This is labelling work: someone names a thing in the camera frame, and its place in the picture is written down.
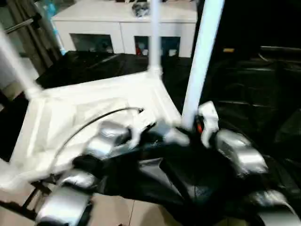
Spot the black plastic mat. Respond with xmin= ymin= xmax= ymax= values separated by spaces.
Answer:
xmin=0 ymin=47 xmax=301 ymax=226

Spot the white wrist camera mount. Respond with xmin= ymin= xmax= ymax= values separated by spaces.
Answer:
xmin=197 ymin=101 xmax=218 ymax=148
xmin=128 ymin=110 xmax=158 ymax=148

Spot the dark horizontal bar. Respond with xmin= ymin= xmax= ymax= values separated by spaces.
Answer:
xmin=260 ymin=46 xmax=301 ymax=55

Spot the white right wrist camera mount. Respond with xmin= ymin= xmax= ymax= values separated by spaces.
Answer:
xmin=197 ymin=101 xmax=218 ymax=148

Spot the white plastic table top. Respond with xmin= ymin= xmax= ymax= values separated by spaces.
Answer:
xmin=0 ymin=69 xmax=190 ymax=189

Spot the black bundle in clear bag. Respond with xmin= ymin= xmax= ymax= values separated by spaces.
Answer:
xmin=131 ymin=1 xmax=151 ymax=17

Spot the black folding table frame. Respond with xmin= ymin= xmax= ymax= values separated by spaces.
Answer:
xmin=0 ymin=178 xmax=57 ymax=212

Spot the black fabric backdrop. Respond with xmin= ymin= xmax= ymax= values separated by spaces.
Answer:
xmin=195 ymin=0 xmax=301 ymax=66

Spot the white glass-door cabinet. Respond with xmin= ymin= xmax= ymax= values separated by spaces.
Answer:
xmin=51 ymin=0 xmax=198 ymax=57

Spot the teal printed plastic sheet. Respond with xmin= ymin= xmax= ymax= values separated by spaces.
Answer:
xmin=44 ymin=0 xmax=66 ymax=54

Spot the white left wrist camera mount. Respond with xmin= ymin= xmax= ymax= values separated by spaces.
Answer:
xmin=128 ymin=110 xmax=158 ymax=148

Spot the grey metal tripod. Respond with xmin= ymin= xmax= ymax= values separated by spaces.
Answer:
xmin=0 ymin=0 xmax=62 ymax=78

